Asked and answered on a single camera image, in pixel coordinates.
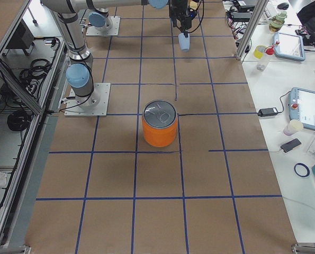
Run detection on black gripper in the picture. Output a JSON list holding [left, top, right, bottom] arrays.
[[168, 0, 197, 38]]

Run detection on light blue plastic cup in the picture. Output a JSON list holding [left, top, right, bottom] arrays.
[[178, 33, 190, 52]]

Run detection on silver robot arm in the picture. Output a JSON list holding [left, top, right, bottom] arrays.
[[87, 1, 202, 38], [43, 1, 168, 108]]

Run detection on beige paper cup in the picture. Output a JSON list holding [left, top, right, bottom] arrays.
[[283, 120, 303, 136]]

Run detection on yellow tape roll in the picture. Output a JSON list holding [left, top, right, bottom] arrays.
[[253, 45, 267, 59]]

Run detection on clear bottle red cap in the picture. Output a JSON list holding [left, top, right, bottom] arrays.
[[256, 45, 275, 71]]

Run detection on orange can with grey lid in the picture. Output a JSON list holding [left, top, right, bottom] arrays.
[[142, 100, 178, 147]]

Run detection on green lidded glass jar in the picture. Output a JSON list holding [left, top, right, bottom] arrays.
[[268, 11, 287, 32]]

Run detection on far teach pendant tablet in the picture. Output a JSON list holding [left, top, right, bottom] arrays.
[[273, 32, 305, 61]]

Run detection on teach pendant tablet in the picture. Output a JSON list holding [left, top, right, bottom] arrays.
[[273, 32, 305, 61], [289, 87, 315, 130]]

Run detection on black power adapter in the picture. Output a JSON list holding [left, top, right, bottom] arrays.
[[257, 107, 279, 117]]

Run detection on near teach pendant tablet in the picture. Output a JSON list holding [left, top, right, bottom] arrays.
[[289, 87, 315, 130]]

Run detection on black smartphone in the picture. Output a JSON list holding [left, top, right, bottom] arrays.
[[280, 138, 301, 153]]

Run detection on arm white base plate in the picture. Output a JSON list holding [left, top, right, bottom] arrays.
[[64, 83, 111, 117], [86, 16, 121, 37]]

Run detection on blue tape ring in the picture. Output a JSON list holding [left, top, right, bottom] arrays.
[[294, 163, 310, 178]]

